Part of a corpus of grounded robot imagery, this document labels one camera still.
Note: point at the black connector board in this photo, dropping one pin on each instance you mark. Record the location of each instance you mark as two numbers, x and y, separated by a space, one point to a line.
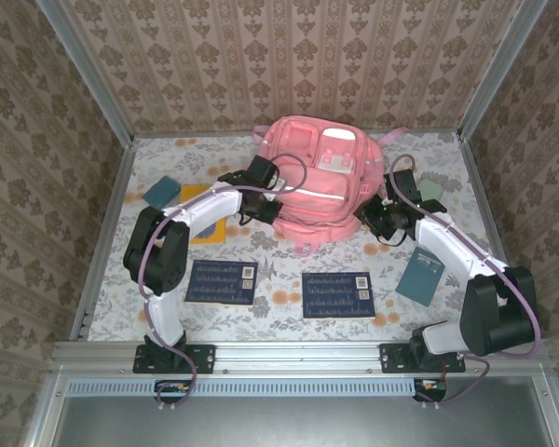
172 388
431 388

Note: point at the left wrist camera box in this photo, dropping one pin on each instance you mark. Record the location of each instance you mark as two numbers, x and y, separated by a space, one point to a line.
261 171

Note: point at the pink student backpack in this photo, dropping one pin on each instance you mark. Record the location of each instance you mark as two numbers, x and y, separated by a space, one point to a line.
317 205

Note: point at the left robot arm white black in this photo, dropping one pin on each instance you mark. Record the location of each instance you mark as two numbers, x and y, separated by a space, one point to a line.
163 261

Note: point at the aluminium frame post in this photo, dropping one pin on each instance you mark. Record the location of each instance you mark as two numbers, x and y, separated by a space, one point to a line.
498 70
87 70

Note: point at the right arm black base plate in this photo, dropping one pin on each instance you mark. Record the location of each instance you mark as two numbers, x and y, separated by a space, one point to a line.
391 358

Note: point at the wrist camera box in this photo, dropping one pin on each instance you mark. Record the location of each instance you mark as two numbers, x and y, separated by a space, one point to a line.
403 186
261 171

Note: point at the teal zip pouch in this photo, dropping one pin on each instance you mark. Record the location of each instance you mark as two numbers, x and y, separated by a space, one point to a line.
160 192

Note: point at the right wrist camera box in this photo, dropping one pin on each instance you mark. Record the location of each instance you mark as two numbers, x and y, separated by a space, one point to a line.
403 186

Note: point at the floral tablecloth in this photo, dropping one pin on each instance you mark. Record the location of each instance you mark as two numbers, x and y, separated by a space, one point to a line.
223 326

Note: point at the mint green pencil case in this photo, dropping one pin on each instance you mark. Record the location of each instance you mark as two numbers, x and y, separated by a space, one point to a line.
431 190

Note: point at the aluminium mounting rail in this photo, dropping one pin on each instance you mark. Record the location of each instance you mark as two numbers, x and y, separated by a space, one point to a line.
298 358

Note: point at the grey metal panel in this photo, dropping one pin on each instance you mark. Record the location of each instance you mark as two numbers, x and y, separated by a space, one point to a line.
284 426

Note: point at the dark blue book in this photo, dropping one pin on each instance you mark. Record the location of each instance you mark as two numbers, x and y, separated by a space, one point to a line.
214 284
335 298

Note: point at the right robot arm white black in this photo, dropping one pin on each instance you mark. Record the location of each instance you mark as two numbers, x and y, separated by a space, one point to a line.
494 316

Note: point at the yellow book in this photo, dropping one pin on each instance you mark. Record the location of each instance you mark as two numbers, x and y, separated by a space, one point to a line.
209 235

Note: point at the teal notebook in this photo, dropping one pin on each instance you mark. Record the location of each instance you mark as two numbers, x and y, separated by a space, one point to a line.
419 279

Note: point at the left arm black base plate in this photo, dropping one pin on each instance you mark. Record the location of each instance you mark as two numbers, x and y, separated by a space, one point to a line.
205 358

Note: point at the aluminium side rail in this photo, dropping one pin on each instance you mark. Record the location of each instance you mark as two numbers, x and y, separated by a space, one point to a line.
106 233
485 200

